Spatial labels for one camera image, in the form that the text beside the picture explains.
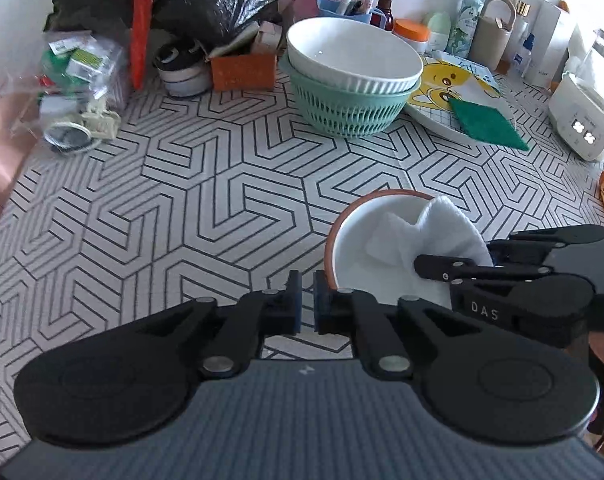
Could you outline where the orange box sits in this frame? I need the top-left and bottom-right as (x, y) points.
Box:
(211, 51), (277, 92)

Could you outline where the black and white cup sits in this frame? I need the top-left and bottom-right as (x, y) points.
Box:
(153, 42), (213, 98)

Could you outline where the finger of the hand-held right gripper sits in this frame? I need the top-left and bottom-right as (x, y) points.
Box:
(414, 254), (554, 282)
(487, 225), (604, 262)

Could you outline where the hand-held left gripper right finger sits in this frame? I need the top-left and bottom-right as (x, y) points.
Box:
(313, 270), (483, 382)

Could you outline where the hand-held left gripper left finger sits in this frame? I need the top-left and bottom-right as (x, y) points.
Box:
(132, 270), (303, 379)

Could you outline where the yellow cartoon plate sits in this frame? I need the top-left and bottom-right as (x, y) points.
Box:
(407, 55), (520, 143)

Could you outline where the green scouring sponge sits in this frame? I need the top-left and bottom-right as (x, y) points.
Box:
(448, 97), (530, 152)

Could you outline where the pink stool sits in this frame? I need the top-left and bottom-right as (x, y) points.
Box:
(0, 85), (42, 216)

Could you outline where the beige container with handle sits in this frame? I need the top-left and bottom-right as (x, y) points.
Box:
(468, 0), (517, 72)

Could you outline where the white bowl brown rim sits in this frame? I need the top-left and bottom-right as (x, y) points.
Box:
(324, 189), (495, 311)

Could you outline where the blue pen holder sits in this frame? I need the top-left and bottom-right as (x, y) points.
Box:
(316, 0), (373, 25)

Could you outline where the geometric patterned tablecloth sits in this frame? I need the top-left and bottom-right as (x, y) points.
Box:
(0, 60), (604, 466)

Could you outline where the white ribbed bowl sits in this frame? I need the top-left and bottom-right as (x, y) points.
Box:
(287, 17), (423, 95)

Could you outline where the pale green white bottle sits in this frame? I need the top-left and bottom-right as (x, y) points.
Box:
(427, 11), (453, 53)

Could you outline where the brown spray bottle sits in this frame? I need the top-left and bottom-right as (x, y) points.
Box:
(371, 0), (395, 32)

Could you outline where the small brown cardboard box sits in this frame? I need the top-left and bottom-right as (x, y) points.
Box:
(252, 21), (289, 56)

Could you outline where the small white bottle blue cap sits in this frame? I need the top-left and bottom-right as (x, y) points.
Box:
(519, 32), (538, 78)

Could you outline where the white carton box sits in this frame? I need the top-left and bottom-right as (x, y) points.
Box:
(524, 0), (578, 88)

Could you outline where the orange lid jar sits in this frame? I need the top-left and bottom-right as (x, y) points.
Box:
(394, 19), (430, 56)

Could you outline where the white kitchen appliance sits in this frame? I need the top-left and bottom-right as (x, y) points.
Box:
(548, 72), (604, 162)

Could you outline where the white cloth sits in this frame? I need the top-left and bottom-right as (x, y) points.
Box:
(366, 196), (494, 281)

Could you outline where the teal plastic colander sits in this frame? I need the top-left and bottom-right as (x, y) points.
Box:
(280, 55), (423, 139)

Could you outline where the teal trigger spray bottle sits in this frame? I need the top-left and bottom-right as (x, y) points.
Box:
(454, 0), (495, 58)

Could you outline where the clear plastic bag of packets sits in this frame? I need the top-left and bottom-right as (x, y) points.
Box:
(12, 30), (130, 153)

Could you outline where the red plastic bag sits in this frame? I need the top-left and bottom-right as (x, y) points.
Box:
(130, 0), (161, 91)

